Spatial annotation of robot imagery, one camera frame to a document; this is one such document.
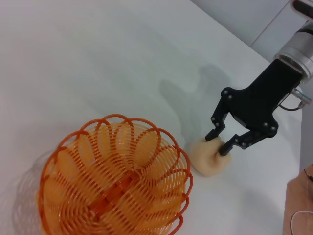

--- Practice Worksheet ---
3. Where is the beige steamed bun toy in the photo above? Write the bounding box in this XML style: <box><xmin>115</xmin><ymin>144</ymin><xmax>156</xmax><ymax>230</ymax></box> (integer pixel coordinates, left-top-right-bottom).
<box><xmin>189</xmin><ymin>137</ymin><xmax>232</xmax><ymax>177</ymax></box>

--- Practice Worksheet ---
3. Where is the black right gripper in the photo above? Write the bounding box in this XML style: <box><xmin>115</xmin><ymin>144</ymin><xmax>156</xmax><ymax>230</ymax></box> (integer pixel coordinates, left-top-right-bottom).
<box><xmin>204</xmin><ymin>58</ymin><xmax>303</xmax><ymax>156</ymax></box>

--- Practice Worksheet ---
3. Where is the grey gripper cable with plug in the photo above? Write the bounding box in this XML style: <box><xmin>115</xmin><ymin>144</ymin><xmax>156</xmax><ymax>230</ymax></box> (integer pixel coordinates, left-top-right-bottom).
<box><xmin>278</xmin><ymin>87</ymin><xmax>313</xmax><ymax>111</ymax></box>

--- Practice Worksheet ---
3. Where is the orange plastic wire basket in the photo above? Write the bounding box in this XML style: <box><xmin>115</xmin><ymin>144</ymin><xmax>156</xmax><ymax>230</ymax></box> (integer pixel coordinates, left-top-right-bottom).
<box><xmin>39</xmin><ymin>114</ymin><xmax>194</xmax><ymax>235</ymax></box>

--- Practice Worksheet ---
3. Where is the thin white cable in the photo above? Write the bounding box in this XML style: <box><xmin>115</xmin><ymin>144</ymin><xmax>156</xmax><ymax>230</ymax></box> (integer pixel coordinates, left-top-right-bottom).
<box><xmin>290</xmin><ymin>211</ymin><xmax>313</xmax><ymax>235</ymax></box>

